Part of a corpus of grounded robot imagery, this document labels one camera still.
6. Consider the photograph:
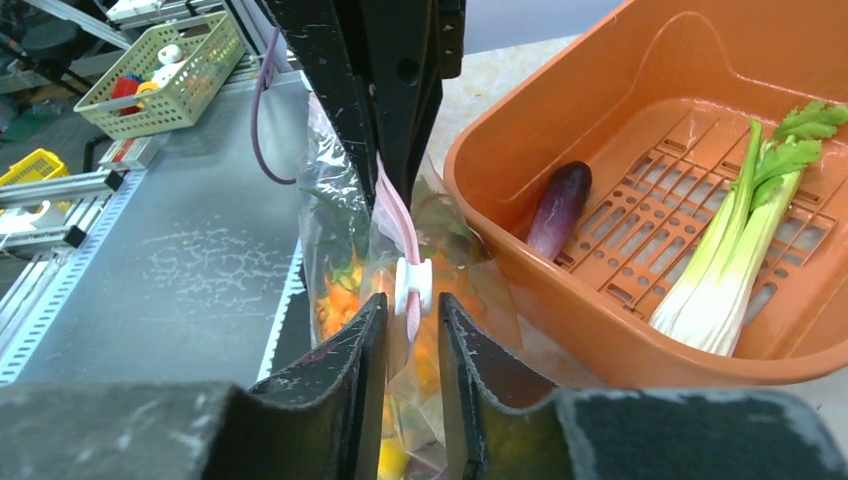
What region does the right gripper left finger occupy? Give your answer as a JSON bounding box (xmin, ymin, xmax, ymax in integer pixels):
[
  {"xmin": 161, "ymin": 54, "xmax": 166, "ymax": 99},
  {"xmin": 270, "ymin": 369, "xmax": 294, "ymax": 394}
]
[{"xmin": 1, "ymin": 294, "xmax": 388, "ymax": 479}]

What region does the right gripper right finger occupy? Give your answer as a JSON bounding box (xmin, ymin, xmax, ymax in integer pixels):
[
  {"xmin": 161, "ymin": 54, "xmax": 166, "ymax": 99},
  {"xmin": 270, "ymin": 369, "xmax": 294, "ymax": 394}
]
[{"xmin": 438, "ymin": 293, "xmax": 847, "ymax": 479}]

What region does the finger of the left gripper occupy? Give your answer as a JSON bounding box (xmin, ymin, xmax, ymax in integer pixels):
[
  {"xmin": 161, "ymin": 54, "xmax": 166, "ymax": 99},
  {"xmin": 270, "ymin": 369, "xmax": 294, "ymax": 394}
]
[
  {"xmin": 360, "ymin": 0, "xmax": 465, "ymax": 205},
  {"xmin": 261, "ymin": 0, "xmax": 377, "ymax": 207}
]

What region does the yellow bell pepper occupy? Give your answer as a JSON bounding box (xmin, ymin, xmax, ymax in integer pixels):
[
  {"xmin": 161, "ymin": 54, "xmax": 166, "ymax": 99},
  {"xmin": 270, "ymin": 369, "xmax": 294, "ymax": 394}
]
[{"xmin": 377, "ymin": 437, "xmax": 409, "ymax": 480}]

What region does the orange pineapple toy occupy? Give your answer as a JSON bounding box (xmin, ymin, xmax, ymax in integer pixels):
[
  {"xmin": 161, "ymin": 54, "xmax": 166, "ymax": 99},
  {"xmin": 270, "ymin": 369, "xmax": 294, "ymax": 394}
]
[{"xmin": 311, "ymin": 250, "xmax": 364, "ymax": 345}]

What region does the clear zip top bag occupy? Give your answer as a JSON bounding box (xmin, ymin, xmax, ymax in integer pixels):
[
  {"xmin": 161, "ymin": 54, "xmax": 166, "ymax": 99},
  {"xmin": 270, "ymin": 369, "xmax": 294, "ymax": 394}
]
[{"xmin": 294, "ymin": 92, "xmax": 604, "ymax": 480}]

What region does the green perforated basket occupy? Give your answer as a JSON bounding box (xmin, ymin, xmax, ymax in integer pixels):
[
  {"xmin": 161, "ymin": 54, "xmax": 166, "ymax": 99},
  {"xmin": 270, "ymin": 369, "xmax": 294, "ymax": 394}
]
[{"xmin": 73, "ymin": 11, "xmax": 246, "ymax": 140}]

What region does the purple eggplant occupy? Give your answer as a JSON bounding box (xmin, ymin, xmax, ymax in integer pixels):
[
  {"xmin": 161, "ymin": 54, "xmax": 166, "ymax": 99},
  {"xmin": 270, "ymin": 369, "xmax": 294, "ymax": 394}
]
[{"xmin": 526, "ymin": 161, "xmax": 593, "ymax": 260}]

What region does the orange plastic basket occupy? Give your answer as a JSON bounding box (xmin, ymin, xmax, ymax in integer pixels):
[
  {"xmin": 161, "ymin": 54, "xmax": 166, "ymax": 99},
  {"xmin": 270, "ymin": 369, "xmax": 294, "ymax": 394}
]
[{"xmin": 444, "ymin": 1, "xmax": 847, "ymax": 387}]

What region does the yellow plastic crate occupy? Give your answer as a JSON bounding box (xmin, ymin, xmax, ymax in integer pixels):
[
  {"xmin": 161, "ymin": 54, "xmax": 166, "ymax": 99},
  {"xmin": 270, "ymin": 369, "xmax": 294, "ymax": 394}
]
[{"xmin": 1, "ymin": 148, "xmax": 70, "ymax": 186}]

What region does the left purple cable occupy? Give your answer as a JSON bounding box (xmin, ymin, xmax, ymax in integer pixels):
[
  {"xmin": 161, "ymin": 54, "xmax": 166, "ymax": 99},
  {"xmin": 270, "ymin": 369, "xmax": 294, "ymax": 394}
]
[{"xmin": 250, "ymin": 26, "xmax": 298, "ymax": 187}]

